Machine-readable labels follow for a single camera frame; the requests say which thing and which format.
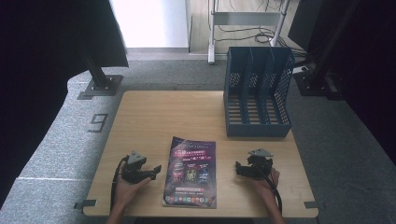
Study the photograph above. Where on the person's left hand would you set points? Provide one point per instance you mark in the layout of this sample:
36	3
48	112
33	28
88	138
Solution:
127	190

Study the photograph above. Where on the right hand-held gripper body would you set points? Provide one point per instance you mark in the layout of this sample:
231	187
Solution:
260	165

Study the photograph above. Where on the blue plastic file rack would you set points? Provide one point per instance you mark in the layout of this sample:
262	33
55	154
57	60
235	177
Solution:
257	124

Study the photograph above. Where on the purple cover book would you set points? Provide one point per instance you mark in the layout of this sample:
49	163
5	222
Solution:
190	174

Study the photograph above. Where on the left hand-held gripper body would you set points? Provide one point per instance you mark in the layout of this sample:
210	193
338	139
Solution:
134	168

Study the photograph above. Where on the black metal stand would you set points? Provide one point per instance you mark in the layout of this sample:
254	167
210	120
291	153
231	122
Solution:
100	81
314	81

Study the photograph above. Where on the grey metal table bracket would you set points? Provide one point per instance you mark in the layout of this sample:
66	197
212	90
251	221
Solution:
85	203
312	204

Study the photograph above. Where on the black curtain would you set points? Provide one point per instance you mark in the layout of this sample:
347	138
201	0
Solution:
37	62
370	81

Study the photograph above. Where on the white metal stand frame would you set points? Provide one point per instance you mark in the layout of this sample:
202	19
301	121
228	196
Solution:
243	18

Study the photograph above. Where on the white power strip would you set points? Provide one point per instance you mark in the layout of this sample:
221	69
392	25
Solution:
300	69

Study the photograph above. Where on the person's right hand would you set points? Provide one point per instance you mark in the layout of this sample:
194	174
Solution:
265	186

